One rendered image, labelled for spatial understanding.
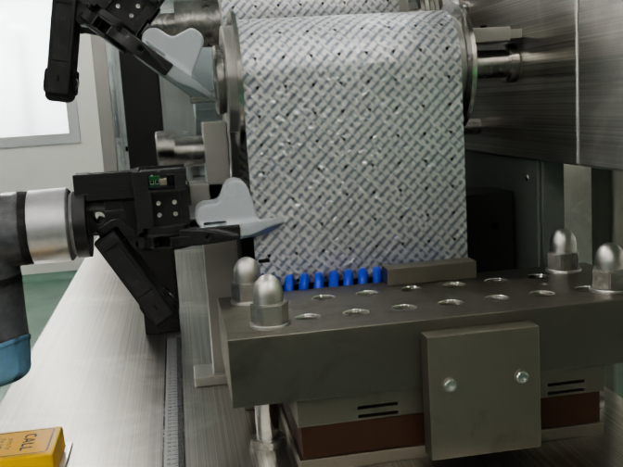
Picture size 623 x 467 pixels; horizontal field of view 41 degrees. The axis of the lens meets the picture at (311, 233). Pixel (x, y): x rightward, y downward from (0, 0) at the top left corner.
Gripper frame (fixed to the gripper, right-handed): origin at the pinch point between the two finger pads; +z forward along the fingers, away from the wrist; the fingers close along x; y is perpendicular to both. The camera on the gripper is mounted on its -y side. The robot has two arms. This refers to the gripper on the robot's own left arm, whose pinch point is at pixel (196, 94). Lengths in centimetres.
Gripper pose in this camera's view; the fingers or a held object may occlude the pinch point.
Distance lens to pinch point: 92.0
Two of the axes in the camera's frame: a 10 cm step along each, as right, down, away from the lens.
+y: 5.8, -8.1, -0.2
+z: 8.0, 5.6, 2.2
